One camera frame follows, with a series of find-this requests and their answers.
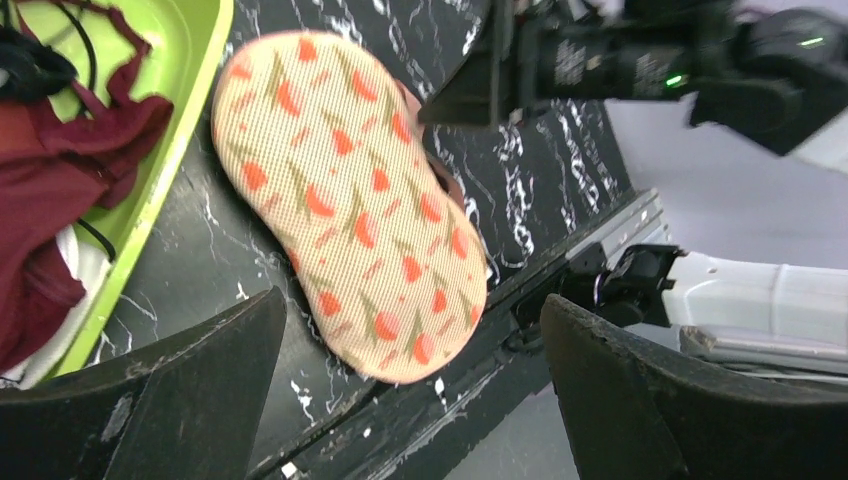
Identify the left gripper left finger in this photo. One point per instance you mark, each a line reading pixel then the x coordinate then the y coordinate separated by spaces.
pixel 185 407

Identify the green plastic bin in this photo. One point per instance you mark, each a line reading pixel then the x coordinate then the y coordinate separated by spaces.
pixel 188 40

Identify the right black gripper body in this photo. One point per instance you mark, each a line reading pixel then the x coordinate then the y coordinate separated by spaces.
pixel 650 51

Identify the white garment in bin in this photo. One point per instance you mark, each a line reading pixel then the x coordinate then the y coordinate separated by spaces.
pixel 91 266

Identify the floral mesh laundry bag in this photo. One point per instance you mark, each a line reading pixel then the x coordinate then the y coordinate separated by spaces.
pixel 316 135

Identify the maroon bra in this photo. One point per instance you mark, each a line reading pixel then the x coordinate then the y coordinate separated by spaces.
pixel 60 157

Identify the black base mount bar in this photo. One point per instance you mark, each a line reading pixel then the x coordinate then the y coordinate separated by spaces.
pixel 322 421

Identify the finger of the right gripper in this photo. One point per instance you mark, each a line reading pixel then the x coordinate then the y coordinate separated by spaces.
pixel 480 91

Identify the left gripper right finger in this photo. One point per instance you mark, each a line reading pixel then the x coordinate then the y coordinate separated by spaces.
pixel 634 409

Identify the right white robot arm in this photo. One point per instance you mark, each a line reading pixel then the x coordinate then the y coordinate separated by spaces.
pixel 778 79

